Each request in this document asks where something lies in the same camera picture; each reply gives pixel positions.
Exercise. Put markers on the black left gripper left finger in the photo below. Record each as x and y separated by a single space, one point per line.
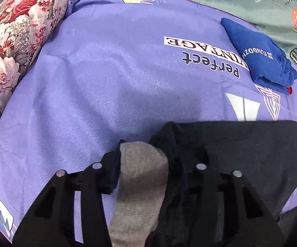
50 219

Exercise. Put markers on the folded blue garment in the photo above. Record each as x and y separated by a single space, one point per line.
267 62

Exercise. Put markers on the red floral bolster pillow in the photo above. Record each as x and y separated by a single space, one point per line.
25 25

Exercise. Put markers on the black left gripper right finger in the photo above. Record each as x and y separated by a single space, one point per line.
247 220

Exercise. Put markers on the black pants grey waistband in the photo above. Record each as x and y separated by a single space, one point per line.
158 189

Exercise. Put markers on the purple printed bed sheet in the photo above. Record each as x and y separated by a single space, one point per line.
118 70

